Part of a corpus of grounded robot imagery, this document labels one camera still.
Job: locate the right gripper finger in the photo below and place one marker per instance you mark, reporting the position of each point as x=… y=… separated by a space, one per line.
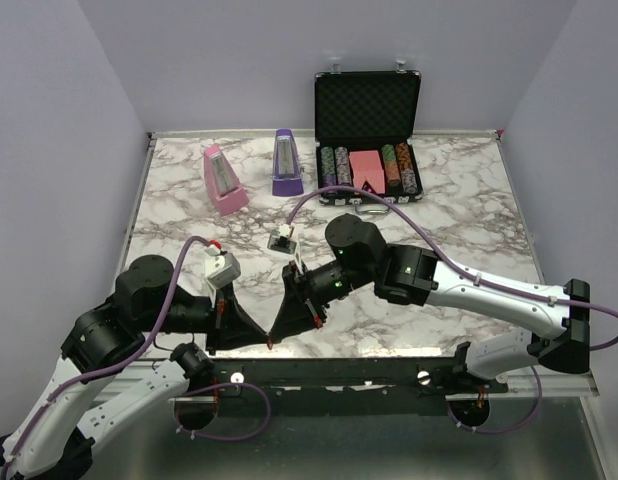
x=293 y=302
x=288 y=326

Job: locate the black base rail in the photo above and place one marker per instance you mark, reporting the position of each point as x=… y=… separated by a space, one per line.
x=338 y=386

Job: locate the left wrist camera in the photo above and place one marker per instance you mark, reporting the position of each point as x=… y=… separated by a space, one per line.
x=220 y=269

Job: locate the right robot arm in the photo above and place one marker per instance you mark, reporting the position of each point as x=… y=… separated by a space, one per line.
x=552 y=323

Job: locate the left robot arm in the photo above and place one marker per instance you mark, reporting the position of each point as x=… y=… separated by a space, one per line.
x=61 y=434

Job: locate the purple metronome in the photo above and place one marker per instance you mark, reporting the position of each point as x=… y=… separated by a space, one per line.
x=286 y=170

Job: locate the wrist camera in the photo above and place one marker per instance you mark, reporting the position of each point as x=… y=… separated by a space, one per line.
x=220 y=269
x=283 y=240

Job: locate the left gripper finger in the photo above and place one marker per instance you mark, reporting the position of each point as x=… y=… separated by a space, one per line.
x=237 y=324
x=235 y=337

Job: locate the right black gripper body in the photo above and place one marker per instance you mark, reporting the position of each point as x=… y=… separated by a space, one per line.
x=306 y=285

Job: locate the pink playing card deck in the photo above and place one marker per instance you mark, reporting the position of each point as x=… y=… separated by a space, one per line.
x=368 y=170

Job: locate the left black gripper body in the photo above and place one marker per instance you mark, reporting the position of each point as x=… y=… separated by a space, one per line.
x=218 y=320

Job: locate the black poker chip case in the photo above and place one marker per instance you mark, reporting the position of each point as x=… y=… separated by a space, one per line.
x=357 y=111

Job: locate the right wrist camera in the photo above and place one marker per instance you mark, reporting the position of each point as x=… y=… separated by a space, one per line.
x=283 y=240

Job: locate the pink metronome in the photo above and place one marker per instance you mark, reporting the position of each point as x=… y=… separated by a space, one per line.
x=223 y=187

